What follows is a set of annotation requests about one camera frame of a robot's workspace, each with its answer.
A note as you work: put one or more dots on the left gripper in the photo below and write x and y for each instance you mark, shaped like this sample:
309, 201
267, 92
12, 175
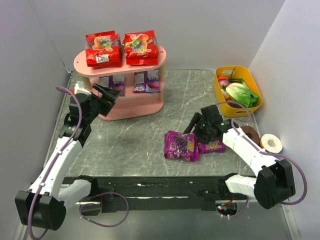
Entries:
100, 103

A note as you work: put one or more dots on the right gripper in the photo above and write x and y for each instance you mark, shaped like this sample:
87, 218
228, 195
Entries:
200, 125

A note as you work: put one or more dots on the purple Fox's berries bag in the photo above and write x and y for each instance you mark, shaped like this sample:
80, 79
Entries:
115, 82
147, 82

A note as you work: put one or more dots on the purple grape candy bag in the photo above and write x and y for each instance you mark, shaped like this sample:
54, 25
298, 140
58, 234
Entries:
180, 146
212, 147

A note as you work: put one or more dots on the red fruit candy bag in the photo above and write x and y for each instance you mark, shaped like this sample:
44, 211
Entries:
103, 50
141, 48

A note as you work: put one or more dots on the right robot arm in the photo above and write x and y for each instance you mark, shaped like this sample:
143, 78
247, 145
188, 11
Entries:
273, 180

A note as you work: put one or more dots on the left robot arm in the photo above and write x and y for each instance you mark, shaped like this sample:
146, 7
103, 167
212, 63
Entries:
44, 205

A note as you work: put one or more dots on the pink three-tier shelf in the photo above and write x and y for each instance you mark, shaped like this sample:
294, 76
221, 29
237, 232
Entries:
131, 104

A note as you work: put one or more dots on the red toy vegetable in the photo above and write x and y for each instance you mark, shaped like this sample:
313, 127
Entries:
223, 81

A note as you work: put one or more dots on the green toy cabbage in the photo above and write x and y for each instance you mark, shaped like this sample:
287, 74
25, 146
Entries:
242, 94

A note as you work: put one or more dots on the brown round object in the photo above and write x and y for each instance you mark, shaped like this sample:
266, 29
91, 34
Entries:
251, 133

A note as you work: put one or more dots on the yellow plastic basket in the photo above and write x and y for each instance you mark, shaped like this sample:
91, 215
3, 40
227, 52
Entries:
236, 71

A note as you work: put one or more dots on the white tape roll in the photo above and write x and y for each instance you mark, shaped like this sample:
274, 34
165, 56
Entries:
271, 143

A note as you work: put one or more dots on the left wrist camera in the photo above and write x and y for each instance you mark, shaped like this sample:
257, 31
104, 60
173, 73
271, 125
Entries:
79, 88

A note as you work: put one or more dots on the black base frame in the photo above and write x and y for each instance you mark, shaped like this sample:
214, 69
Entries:
138, 193

